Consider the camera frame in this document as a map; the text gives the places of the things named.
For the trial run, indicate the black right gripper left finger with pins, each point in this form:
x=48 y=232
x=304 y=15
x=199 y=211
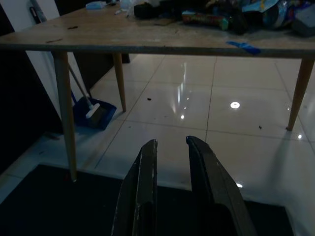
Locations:
x=137 y=196

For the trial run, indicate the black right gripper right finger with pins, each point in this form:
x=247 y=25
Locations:
x=214 y=191

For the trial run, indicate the black floor mat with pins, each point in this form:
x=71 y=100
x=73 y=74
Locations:
x=61 y=209

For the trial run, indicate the blue dustpan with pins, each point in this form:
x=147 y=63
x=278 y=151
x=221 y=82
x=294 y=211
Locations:
x=108 y=113

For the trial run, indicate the blue tape strip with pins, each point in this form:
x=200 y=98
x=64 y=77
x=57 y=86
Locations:
x=246 y=47

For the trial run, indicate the printed snack tube can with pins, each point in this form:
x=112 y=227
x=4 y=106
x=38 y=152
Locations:
x=204 y=19

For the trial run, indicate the black rubber tread piece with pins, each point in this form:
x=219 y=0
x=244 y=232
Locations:
x=145 y=11

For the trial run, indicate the blue plastic wrapper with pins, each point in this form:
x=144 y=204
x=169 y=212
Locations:
x=278 y=16

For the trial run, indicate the grey small box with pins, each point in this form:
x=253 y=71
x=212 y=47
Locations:
x=305 y=24

